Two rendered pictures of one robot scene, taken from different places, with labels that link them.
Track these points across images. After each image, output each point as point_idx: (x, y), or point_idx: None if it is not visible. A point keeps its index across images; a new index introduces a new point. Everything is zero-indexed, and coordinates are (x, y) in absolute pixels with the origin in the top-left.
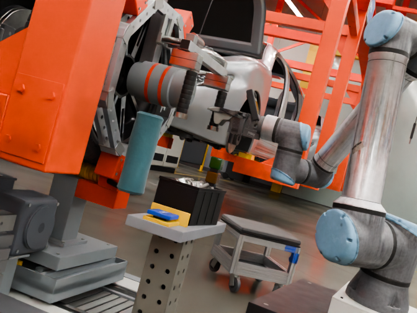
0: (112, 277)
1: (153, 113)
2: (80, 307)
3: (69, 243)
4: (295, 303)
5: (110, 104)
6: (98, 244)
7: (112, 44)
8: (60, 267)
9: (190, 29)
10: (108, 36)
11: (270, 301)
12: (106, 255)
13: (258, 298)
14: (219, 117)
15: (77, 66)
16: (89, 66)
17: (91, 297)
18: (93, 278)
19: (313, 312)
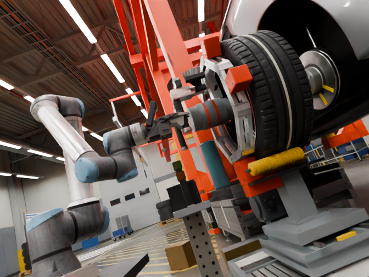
0: (296, 264)
1: (253, 101)
2: (272, 267)
3: (284, 221)
4: (119, 267)
5: (217, 144)
6: (296, 228)
7: (196, 134)
8: (264, 232)
9: (204, 47)
10: (195, 133)
11: (135, 259)
12: (290, 239)
13: (143, 256)
14: (178, 125)
15: (199, 150)
16: (199, 147)
17: (289, 271)
18: (278, 251)
19: (108, 271)
